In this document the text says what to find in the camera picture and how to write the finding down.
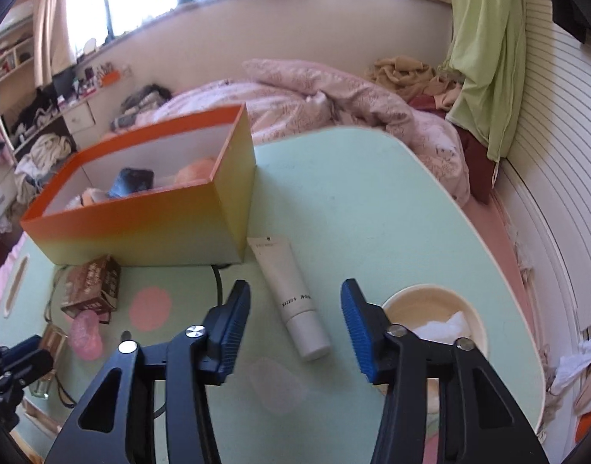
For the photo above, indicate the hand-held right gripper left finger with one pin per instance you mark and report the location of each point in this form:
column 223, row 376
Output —
column 232, row 333

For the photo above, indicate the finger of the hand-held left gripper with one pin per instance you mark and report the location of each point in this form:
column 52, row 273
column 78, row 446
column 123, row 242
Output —
column 32, row 366
column 22, row 349

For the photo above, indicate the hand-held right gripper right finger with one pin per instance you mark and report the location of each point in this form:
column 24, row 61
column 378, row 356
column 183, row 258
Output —
column 358, row 333

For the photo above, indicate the white cream tube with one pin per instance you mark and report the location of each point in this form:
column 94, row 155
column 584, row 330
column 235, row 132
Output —
column 290, row 295

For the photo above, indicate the brown card box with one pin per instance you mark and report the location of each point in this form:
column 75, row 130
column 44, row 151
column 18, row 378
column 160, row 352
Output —
column 92, row 283

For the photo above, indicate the orange cardboard box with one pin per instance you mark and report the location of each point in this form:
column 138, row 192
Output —
column 155, row 232

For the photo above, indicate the light green desktop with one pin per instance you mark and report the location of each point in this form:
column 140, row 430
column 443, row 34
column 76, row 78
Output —
column 348, row 212

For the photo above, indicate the clear glass bottle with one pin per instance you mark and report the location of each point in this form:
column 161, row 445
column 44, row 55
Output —
column 51, row 348

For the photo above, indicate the pink translucent trinket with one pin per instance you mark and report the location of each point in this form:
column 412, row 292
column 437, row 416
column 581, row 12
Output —
column 85, row 336

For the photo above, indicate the beige bowl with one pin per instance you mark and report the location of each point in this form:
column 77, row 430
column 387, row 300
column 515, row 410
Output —
column 421, row 304

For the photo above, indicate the white tissue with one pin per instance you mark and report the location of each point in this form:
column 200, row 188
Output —
column 448, row 326

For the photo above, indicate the orange plush toy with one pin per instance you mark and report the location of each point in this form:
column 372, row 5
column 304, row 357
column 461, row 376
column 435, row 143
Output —
column 196, row 171

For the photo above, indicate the dark red-patterned case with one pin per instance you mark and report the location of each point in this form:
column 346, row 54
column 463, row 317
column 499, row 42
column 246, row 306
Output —
column 131, row 181

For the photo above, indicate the white clothes pile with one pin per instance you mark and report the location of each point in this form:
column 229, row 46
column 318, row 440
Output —
column 44, row 154

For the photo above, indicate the maroon pillow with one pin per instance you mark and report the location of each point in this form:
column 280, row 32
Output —
column 477, row 164

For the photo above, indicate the white crumpled cloth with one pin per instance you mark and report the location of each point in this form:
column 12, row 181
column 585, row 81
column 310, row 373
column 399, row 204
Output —
column 576, row 362

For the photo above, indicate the white desk with drawers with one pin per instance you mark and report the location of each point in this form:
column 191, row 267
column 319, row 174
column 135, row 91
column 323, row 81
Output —
column 80, row 118

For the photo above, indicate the dark clothes pile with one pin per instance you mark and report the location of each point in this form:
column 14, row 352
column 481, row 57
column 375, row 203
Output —
column 34, row 111

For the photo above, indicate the pink quilt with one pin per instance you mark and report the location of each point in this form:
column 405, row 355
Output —
column 324, row 96

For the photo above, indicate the dark folded clothing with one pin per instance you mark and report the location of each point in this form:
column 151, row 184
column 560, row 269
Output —
column 141, row 99

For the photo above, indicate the beige crumpled clothing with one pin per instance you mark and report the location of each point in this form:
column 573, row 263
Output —
column 402, row 75

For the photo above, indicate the white slatted panel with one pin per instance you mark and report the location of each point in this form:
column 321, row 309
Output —
column 556, row 154

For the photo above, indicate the black monitor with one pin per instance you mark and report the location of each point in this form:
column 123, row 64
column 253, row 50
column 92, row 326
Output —
column 63, row 82

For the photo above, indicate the small orange container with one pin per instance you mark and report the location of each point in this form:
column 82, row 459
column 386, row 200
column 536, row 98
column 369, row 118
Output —
column 110, row 78

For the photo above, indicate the light green cloth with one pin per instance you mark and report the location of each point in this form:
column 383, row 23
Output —
column 484, row 58

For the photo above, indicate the beige curtain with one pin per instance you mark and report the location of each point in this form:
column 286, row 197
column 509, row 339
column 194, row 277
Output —
column 53, row 19

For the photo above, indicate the white wall shelf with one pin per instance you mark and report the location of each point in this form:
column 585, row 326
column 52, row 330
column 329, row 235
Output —
column 10, row 58

